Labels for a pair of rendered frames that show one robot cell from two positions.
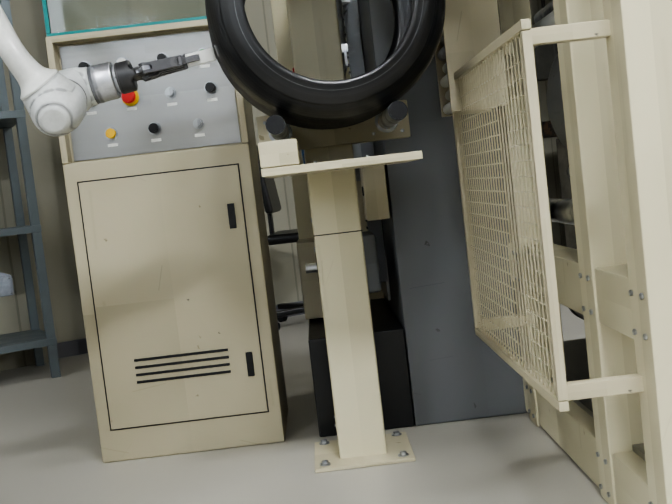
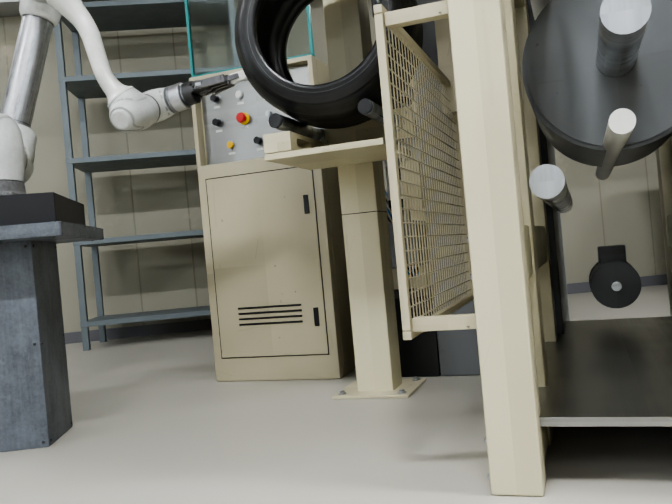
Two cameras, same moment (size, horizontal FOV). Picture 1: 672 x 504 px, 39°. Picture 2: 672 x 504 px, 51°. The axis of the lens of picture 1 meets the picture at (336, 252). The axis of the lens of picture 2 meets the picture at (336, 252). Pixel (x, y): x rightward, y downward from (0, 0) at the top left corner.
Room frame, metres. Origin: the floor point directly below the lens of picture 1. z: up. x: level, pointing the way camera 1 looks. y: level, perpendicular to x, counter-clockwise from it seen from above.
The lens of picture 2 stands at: (0.29, -0.75, 0.50)
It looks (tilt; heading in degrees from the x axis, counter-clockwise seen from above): 0 degrees down; 20
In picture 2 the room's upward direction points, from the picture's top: 5 degrees counter-clockwise
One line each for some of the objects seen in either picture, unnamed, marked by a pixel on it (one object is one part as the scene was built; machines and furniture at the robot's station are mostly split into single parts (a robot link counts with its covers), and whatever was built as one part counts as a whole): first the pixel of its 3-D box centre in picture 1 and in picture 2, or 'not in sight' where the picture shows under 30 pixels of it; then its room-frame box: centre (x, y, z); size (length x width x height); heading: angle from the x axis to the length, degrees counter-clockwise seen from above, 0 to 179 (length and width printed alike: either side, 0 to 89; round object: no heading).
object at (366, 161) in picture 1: (339, 164); (341, 154); (2.36, -0.03, 0.80); 0.37 x 0.36 x 0.02; 91
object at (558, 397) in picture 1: (496, 211); (435, 185); (2.14, -0.37, 0.65); 0.90 x 0.02 x 0.70; 1
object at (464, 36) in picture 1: (468, 55); (466, 69); (2.59, -0.41, 1.05); 0.20 x 0.15 x 0.30; 1
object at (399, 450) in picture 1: (362, 449); (380, 386); (2.62, -0.01, 0.01); 0.27 x 0.27 x 0.02; 1
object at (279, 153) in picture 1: (281, 155); (299, 148); (2.36, 0.11, 0.83); 0.36 x 0.09 x 0.06; 1
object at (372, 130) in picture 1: (333, 127); (356, 129); (2.54, -0.03, 0.90); 0.40 x 0.03 x 0.10; 91
